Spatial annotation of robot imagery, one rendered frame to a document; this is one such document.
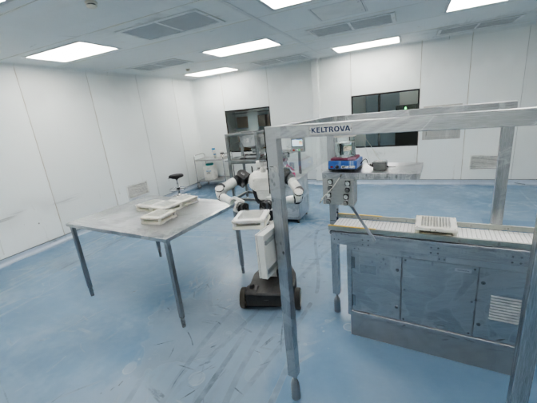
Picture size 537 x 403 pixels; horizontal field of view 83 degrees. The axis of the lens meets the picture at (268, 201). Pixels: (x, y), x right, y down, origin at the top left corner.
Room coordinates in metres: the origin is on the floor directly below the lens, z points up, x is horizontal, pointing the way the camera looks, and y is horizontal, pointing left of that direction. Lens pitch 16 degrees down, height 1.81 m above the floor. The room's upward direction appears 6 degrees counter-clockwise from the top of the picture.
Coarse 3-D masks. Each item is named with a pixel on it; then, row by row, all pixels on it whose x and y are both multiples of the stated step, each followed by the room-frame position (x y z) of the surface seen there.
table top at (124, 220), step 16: (112, 208) 3.53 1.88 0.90; (128, 208) 3.45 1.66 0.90; (192, 208) 3.18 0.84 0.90; (208, 208) 3.12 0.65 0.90; (224, 208) 3.06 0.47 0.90; (80, 224) 3.00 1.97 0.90; (96, 224) 2.94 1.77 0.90; (112, 224) 2.89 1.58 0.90; (128, 224) 2.84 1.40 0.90; (144, 224) 2.79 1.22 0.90; (176, 224) 2.69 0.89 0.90; (192, 224) 2.65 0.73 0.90; (160, 240) 2.37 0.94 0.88
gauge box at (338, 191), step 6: (324, 180) 2.07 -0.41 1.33; (336, 180) 2.03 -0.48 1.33; (342, 180) 2.01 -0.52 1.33; (348, 180) 1.99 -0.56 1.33; (354, 180) 2.00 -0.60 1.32; (324, 186) 2.07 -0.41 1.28; (336, 186) 2.03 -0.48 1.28; (342, 186) 2.01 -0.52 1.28; (354, 186) 2.00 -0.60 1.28; (324, 192) 2.07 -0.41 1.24; (330, 192) 2.05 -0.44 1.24; (336, 192) 2.03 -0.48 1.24; (342, 192) 2.01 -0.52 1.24; (348, 192) 1.99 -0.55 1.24; (354, 192) 2.00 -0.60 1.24; (324, 198) 2.07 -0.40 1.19; (330, 198) 2.05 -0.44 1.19; (336, 198) 2.03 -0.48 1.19; (342, 198) 2.01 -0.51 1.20; (348, 198) 1.99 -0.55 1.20; (354, 198) 1.99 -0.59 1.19; (330, 204) 2.06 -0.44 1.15; (336, 204) 2.03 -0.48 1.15; (342, 204) 2.01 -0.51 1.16; (348, 204) 1.99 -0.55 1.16; (354, 204) 1.98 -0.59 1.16
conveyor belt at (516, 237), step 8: (336, 224) 2.19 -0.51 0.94; (344, 224) 2.18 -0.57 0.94; (352, 224) 2.16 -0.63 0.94; (360, 224) 2.14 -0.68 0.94; (368, 224) 2.13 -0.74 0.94; (376, 224) 2.11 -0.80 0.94; (384, 224) 2.10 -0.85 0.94; (392, 224) 2.08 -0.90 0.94; (400, 224) 2.07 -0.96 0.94; (408, 224) 2.05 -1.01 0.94; (328, 232) 2.11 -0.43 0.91; (352, 232) 2.02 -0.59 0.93; (464, 232) 1.83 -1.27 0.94; (472, 232) 1.82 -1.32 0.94; (480, 232) 1.80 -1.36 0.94; (488, 232) 1.79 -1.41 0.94; (496, 232) 1.78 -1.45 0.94; (504, 232) 1.77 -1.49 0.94; (512, 232) 1.76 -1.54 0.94; (432, 240) 1.77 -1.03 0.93; (504, 240) 1.66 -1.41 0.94; (512, 240) 1.65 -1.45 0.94; (520, 240) 1.64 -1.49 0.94; (528, 240) 1.63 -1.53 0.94; (512, 248) 1.57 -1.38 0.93
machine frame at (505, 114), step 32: (288, 128) 1.48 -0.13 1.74; (352, 128) 1.33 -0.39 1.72; (384, 128) 1.26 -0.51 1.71; (416, 128) 1.20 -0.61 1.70; (448, 128) 1.15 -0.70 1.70; (512, 128) 1.81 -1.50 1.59; (288, 256) 1.55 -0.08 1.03; (288, 288) 1.52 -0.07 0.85; (288, 320) 1.53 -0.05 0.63; (288, 352) 1.54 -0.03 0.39; (512, 384) 1.00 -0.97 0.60
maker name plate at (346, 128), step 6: (312, 126) 1.42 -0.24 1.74; (318, 126) 1.41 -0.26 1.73; (324, 126) 1.39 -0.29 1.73; (330, 126) 1.38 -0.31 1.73; (336, 126) 1.36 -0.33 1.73; (342, 126) 1.35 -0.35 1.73; (348, 126) 1.34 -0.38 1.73; (312, 132) 1.42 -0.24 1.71; (318, 132) 1.41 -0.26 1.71; (324, 132) 1.39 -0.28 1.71; (330, 132) 1.38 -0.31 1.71; (336, 132) 1.36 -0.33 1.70; (342, 132) 1.35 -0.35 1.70; (348, 132) 1.34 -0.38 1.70
